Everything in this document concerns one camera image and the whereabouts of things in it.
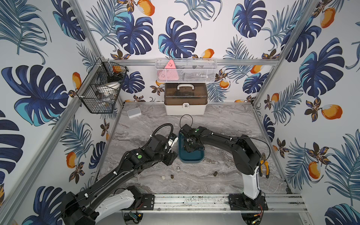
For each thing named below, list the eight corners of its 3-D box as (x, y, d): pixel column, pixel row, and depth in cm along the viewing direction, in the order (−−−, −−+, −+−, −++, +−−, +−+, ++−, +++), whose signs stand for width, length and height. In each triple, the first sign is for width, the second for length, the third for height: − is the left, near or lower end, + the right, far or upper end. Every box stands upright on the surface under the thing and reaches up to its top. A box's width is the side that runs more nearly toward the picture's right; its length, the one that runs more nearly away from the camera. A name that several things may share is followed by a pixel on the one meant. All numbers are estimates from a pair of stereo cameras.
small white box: (129, 118, 114) (128, 116, 112) (127, 112, 118) (126, 110, 116) (141, 114, 116) (141, 112, 115) (140, 108, 121) (139, 107, 119)
